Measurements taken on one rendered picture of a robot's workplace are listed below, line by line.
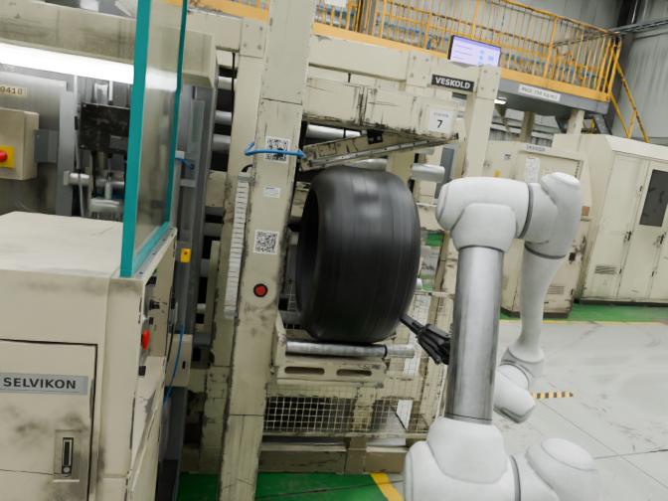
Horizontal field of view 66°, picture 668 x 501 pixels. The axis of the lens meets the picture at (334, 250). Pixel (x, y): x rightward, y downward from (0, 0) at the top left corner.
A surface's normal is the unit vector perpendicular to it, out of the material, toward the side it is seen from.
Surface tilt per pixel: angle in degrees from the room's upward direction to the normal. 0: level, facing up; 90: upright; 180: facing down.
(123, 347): 90
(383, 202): 46
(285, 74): 90
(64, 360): 90
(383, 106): 90
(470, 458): 65
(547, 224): 107
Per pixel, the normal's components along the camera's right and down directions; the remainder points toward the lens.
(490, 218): -0.04, -0.13
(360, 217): 0.24, -0.35
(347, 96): 0.19, 0.20
